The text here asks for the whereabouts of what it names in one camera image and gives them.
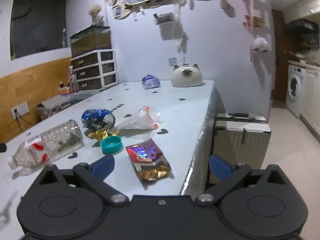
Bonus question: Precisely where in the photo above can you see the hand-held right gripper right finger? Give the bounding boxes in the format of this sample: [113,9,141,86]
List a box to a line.
[196,154,288,204]

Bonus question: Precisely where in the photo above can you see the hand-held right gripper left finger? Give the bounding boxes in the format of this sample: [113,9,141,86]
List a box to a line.
[37,154,130,204]

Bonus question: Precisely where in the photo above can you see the teal bottle cap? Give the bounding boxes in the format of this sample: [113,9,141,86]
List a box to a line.
[100,135,123,155]

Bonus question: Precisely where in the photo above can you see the gold foil wrapper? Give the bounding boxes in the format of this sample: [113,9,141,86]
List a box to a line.
[88,128,120,141]

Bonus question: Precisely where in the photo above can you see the red foil snack packet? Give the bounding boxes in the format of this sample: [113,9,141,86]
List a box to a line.
[125,138,173,183]

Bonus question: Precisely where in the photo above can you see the crushed blue drink can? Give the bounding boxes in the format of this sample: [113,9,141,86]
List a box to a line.
[81,108,116,131]

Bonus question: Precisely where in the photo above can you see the clear plastic bottle red label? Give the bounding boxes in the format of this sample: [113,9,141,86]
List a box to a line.
[7,119,85,170]

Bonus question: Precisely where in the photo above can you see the white ribbed suitcase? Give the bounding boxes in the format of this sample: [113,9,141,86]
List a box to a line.
[208,112,272,186]

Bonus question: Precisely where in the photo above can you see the clear plastic bag orange stripe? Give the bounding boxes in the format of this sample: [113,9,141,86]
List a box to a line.
[117,105,162,131]

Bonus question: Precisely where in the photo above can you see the clear storage box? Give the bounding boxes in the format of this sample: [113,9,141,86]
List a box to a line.
[33,96,72,125]

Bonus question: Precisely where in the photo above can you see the standing water bottle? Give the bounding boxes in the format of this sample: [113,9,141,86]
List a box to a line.
[68,66,78,93]

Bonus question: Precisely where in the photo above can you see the white drawer cabinet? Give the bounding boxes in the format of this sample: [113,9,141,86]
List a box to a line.
[70,49,118,92]

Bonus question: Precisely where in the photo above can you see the blue tissue pack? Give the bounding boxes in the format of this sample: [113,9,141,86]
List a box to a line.
[141,74,161,90]

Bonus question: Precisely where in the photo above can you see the cat-shaped ceramic ornament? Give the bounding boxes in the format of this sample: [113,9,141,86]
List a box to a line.
[171,63,203,88]

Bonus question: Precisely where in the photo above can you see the white washing machine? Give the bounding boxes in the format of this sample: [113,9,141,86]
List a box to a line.
[285,64,307,119]

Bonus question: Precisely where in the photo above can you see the white kitchen base cabinets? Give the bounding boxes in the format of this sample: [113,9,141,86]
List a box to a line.
[300,67,320,131]

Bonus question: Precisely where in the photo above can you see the brown door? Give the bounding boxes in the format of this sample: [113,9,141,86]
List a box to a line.
[271,9,288,103]

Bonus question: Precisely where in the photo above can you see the glass fish tank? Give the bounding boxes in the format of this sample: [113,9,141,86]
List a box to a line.
[70,25,112,58]

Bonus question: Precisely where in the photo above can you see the white plush sheep toy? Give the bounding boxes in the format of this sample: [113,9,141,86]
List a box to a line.
[251,37,270,54]

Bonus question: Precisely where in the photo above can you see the dried flower bunch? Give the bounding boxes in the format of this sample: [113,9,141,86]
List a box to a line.
[88,3,105,27]

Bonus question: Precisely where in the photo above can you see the dark window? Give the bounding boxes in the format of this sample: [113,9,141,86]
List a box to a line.
[10,0,68,61]

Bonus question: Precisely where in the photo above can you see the dark range hood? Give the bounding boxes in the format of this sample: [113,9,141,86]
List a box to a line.
[284,18,320,35]

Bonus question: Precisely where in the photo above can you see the wall power outlet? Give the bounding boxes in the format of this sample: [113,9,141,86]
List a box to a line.
[11,102,30,119]

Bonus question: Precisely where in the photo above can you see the small wall shelf box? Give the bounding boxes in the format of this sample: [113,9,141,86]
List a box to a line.
[153,12,174,25]

